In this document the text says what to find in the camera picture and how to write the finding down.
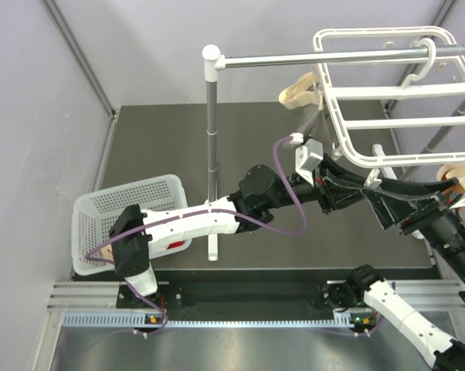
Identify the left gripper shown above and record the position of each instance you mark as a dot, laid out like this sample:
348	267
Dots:
328	197

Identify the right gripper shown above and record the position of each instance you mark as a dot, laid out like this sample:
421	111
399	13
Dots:
438	203

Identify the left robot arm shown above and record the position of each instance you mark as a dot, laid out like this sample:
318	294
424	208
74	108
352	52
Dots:
139	233

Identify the orange beige sock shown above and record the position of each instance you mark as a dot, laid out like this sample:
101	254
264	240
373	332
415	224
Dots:
450	170

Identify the grey beige sock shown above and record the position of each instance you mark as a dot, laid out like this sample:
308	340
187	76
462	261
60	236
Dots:
306	100

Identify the dark grey table mat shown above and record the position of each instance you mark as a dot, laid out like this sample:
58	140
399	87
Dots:
150	141

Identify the white perforated plastic basket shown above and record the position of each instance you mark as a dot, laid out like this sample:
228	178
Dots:
95	213

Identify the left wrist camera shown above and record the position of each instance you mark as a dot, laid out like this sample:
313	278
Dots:
308	155

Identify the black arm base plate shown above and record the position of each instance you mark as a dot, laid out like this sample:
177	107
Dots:
245	298

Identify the slotted grey cable duct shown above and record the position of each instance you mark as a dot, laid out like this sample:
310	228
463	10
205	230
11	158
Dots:
146	320

